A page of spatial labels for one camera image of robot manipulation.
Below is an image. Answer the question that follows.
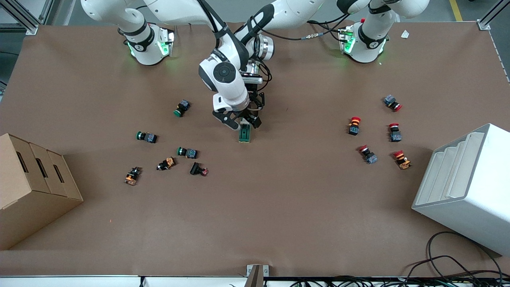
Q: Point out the brown paper table cover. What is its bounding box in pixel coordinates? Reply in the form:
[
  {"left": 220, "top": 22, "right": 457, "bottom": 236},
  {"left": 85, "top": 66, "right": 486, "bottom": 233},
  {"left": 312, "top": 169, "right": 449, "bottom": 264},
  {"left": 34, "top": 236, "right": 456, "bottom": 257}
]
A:
[{"left": 0, "top": 21, "right": 510, "bottom": 277}]

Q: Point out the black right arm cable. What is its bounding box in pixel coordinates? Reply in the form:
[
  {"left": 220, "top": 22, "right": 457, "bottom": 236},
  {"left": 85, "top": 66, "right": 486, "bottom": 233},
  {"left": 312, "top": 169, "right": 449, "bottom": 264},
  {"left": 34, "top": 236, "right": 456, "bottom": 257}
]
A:
[{"left": 195, "top": 0, "right": 249, "bottom": 68}]

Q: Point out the white stepped rack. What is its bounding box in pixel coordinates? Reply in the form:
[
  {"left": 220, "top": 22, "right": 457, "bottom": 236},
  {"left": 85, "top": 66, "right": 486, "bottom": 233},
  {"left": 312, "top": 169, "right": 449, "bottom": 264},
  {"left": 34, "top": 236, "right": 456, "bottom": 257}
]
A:
[{"left": 412, "top": 123, "right": 510, "bottom": 256}]

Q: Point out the black looped floor cable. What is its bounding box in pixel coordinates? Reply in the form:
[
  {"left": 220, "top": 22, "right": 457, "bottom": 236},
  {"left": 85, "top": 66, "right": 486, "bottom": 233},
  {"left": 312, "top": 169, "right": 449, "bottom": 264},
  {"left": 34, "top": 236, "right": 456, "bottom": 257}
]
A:
[{"left": 426, "top": 231, "right": 503, "bottom": 280}]

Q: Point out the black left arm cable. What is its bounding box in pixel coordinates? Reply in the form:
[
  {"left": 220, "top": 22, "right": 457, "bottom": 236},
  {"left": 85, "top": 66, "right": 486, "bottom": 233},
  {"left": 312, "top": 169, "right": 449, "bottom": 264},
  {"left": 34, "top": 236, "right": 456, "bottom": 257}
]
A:
[{"left": 261, "top": 14, "right": 355, "bottom": 42}]

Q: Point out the white table edge rail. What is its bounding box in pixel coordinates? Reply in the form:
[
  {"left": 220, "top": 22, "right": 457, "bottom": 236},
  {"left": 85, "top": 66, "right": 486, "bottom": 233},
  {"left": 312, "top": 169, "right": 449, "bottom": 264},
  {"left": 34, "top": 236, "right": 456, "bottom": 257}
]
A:
[{"left": 0, "top": 275, "right": 247, "bottom": 287}]

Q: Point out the metal table edge bracket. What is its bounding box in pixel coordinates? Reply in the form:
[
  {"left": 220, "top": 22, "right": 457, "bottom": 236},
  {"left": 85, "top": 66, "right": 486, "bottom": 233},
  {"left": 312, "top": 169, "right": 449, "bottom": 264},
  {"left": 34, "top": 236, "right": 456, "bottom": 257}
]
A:
[{"left": 246, "top": 264, "right": 269, "bottom": 287}]

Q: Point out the aluminium frame profile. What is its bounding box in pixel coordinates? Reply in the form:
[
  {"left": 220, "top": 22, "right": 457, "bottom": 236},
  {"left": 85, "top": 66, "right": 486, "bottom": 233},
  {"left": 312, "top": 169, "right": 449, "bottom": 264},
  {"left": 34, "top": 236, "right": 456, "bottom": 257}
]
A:
[
  {"left": 476, "top": 0, "right": 510, "bottom": 31},
  {"left": 0, "top": 0, "right": 54, "bottom": 35}
]

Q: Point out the green load switch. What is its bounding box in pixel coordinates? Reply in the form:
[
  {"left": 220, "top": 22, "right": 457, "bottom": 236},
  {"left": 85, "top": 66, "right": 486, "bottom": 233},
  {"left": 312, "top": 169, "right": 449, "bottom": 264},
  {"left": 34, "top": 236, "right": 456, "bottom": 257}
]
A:
[{"left": 238, "top": 123, "right": 252, "bottom": 144}]

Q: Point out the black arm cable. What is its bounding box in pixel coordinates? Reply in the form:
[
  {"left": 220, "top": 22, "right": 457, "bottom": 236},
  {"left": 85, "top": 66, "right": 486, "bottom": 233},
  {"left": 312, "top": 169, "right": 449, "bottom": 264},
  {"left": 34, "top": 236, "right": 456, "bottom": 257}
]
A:
[
  {"left": 261, "top": 14, "right": 355, "bottom": 42},
  {"left": 195, "top": 0, "right": 249, "bottom": 68}
]

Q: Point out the brown cardboard box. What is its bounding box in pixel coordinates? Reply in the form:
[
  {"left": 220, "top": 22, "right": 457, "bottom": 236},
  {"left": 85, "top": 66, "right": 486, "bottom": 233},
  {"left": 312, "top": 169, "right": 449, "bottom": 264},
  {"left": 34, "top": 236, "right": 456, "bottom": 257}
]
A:
[{"left": 0, "top": 133, "right": 84, "bottom": 251}]

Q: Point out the black cable bundle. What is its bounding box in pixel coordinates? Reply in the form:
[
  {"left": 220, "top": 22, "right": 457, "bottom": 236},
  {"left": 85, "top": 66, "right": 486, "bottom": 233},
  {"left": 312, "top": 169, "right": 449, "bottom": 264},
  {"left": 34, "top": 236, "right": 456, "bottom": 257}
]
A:
[{"left": 279, "top": 275, "right": 510, "bottom": 287}]

